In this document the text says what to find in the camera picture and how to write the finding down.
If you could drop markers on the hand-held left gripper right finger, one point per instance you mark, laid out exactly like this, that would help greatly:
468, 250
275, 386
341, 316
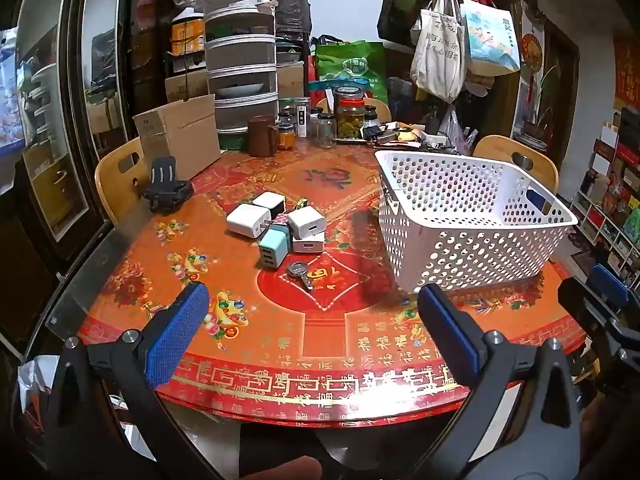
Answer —
447, 332

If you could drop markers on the white perforated plastic basket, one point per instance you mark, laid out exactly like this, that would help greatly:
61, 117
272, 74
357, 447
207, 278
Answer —
555, 220

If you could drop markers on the empty glass jar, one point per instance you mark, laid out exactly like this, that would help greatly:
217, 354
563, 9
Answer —
326, 131

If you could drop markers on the glass jar of pickles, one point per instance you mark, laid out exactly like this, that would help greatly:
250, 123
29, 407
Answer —
350, 117

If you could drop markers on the grey stacked drawer tower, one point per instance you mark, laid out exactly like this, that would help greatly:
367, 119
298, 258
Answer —
240, 60

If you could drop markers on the brown cardboard carton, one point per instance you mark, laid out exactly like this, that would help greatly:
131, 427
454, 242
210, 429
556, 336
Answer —
185, 85

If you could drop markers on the pink patterned charger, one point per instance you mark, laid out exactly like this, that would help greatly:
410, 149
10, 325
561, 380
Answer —
281, 221

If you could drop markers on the small orange sauce jar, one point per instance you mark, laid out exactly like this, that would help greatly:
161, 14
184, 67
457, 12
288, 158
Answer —
286, 137

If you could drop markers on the white charger with black face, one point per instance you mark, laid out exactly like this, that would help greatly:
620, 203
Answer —
266, 202

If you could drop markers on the white cubby shelf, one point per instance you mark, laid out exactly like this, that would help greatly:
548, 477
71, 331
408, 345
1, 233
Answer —
615, 195

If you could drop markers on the orange lidded container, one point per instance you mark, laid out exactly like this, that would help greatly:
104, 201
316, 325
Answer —
187, 35

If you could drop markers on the teal multi-port charger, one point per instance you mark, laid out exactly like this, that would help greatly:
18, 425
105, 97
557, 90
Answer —
272, 250

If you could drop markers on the red wall poster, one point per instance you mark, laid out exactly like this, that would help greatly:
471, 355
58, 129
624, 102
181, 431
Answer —
627, 72

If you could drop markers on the potted plant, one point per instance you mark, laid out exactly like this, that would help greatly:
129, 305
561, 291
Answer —
542, 110

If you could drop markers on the black plastic bag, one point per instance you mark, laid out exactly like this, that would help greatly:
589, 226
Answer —
290, 5

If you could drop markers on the black power adapter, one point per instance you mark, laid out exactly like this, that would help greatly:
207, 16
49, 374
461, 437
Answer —
371, 132

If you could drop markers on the black phone stand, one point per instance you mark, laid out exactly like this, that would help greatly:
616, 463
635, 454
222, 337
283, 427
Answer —
167, 190

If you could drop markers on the white cube charger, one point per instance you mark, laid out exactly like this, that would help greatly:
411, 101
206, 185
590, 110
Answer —
305, 221

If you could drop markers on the brown lidded canister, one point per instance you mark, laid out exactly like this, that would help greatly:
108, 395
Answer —
261, 135

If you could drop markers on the clear plastic bag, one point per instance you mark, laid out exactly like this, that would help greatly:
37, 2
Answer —
455, 130

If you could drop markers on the beige canvas tote bag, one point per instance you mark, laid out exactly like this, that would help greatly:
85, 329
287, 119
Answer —
437, 55

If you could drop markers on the white charger with prongs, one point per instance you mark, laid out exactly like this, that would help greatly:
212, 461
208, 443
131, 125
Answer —
244, 222

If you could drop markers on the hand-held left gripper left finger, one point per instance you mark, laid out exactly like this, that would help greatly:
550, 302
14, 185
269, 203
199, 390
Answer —
177, 332

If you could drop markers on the blue illustrated paper bag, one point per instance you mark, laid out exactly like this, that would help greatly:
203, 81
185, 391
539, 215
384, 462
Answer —
490, 37

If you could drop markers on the dark mirrored cabinet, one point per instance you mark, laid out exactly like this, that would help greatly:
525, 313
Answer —
65, 110

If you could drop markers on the open cardboard box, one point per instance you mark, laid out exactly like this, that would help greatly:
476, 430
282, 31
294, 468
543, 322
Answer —
175, 135

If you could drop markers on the green shopping bag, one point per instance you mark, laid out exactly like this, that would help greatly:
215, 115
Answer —
350, 62

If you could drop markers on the silver key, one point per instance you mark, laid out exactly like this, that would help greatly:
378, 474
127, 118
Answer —
299, 271

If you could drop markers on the round red wall ornament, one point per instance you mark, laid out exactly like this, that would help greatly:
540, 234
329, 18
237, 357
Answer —
531, 52

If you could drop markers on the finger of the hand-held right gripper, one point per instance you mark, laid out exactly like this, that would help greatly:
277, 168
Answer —
582, 302
607, 282

